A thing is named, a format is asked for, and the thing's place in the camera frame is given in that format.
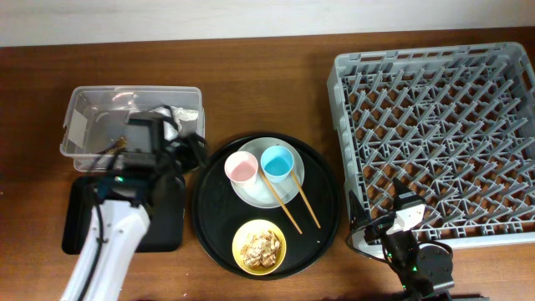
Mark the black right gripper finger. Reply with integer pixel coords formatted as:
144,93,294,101
348,190,369,231
393,178,425,208

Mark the gold snack wrapper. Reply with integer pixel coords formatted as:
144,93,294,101
99,136,127,155

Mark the white tissue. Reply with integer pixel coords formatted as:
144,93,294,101
152,106,199,140

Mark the pink plastic cup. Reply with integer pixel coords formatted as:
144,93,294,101
224,150,259,188

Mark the blue plastic cup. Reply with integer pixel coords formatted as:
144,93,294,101
261,145,294,183

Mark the food scraps and rice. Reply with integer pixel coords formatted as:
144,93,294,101
240,230,281,268

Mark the yellow bowl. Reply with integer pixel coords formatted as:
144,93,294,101
232,219,288,276

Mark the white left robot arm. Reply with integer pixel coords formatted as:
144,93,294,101
61,133,207,300

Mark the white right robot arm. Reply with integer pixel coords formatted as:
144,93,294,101
346,178,455,300

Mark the clear plastic waste bin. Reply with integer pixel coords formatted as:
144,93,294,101
59,85,206,172

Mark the grey dishwasher rack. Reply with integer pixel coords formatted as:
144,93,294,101
327,42,534,248

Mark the black rectangular tray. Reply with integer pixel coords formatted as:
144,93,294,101
62,176,186,255

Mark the round black serving tray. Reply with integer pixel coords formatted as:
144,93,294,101
191,132,342,280

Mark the grey round plate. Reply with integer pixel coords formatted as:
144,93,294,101
231,137,305,209

